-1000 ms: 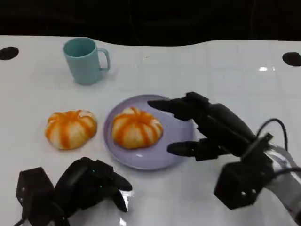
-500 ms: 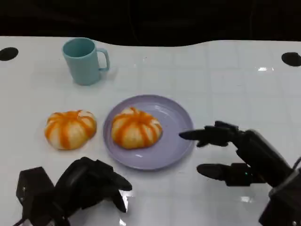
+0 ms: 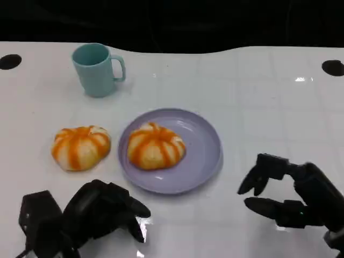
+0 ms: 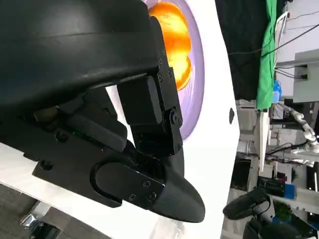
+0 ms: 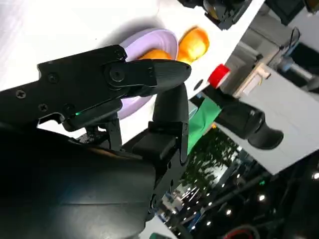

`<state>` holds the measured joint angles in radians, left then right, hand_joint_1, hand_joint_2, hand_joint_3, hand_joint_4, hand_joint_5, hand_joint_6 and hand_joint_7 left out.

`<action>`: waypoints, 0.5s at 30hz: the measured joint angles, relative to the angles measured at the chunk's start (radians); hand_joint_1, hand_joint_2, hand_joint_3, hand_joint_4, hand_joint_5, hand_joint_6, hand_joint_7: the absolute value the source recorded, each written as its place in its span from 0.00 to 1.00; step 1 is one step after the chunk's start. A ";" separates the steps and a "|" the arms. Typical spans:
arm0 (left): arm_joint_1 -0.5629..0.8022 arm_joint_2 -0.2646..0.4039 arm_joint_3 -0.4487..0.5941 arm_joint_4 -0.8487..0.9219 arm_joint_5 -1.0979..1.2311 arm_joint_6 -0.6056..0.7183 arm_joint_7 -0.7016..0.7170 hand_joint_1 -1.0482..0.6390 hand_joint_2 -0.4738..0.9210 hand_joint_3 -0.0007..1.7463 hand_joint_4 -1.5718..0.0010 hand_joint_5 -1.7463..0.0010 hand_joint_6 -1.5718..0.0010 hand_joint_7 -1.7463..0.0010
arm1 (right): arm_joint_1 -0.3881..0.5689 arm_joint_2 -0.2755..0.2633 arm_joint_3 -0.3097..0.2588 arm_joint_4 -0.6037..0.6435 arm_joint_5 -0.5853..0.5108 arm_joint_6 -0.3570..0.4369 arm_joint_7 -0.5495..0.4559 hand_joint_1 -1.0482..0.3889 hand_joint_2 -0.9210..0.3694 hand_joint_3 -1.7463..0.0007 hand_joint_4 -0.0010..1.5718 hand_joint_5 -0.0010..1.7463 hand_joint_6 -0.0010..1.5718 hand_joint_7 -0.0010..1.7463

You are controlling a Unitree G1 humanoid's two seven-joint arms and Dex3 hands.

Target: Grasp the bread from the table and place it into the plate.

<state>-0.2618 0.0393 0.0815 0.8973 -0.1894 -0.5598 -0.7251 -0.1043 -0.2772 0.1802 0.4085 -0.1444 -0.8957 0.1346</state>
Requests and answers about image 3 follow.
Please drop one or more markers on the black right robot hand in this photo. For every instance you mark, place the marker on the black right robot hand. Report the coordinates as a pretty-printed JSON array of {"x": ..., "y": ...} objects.
[{"x": 319, "y": 193}]

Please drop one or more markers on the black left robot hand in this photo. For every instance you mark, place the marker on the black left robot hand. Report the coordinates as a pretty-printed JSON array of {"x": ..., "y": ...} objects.
[{"x": 86, "y": 208}]

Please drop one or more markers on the orange white toy bread roll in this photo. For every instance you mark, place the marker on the orange white toy bread roll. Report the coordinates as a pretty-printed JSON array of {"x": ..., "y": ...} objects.
[
  {"x": 156, "y": 149},
  {"x": 80, "y": 148}
]

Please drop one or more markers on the black round table grommet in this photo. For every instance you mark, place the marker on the black round table grommet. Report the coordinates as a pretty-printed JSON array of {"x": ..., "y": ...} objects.
[
  {"x": 333, "y": 68},
  {"x": 9, "y": 61}
]

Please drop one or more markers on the lilac plate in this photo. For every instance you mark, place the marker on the lilac plate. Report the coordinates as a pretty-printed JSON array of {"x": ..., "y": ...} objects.
[{"x": 199, "y": 150}]

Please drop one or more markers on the pale green mug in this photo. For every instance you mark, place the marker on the pale green mug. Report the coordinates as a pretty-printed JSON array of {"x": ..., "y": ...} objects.
[{"x": 93, "y": 72}]

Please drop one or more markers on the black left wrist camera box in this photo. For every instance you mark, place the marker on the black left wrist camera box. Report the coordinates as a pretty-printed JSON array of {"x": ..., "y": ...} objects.
[{"x": 39, "y": 208}]

